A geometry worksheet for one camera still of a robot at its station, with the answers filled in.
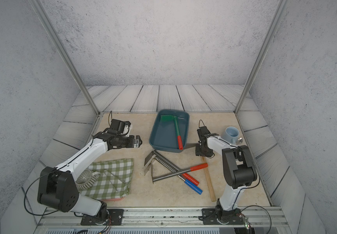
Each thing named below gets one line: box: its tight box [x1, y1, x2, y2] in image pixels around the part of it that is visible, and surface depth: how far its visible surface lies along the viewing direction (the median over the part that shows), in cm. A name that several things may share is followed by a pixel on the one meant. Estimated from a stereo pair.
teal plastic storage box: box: [149, 109, 190, 152], surface depth 110 cm
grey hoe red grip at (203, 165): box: [150, 158, 209, 185], surface depth 87 cm
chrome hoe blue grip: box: [143, 156, 204, 195], surface depth 85 cm
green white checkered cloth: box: [77, 158, 134, 201], surface depth 87 cm
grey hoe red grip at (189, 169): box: [150, 163, 209, 184], surface depth 86 cm
